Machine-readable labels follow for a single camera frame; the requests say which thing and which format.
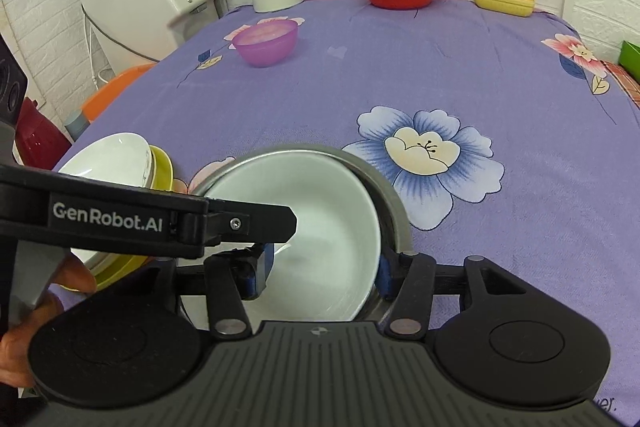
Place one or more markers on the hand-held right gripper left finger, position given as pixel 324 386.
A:
pixel 259 274

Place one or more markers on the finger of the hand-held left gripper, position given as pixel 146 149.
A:
pixel 240 224

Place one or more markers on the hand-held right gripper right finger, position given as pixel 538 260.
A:
pixel 386 279

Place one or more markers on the white plate with grey rim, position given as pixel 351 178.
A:
pixel 105 157

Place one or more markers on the stainless steel bowl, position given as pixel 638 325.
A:
pixel 395 212

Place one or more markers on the white plate with flower print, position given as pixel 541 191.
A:
pixel 151 169

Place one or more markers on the yellow plastic plate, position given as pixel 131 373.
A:
pixel 162 172

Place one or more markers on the white bowl with red pattern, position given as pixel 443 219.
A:
pixel 325 227

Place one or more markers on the person's left hand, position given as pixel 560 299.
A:
pixel 75 277

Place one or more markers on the grey cylindrical bottle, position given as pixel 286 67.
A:
pixel 77 127

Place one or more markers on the orange plastic basin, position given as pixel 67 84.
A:
pixel 115 92

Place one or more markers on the purple plastic bowl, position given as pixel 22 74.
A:
pixel 265 42

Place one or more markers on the white water dispenser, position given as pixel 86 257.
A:
pixel 140 7

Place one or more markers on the purple floral tablecloth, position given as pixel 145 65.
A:
pixel 450 72

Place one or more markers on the plaid patterned cloth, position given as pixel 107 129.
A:
pixel 625 82

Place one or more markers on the green box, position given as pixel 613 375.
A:
pixel 631 59

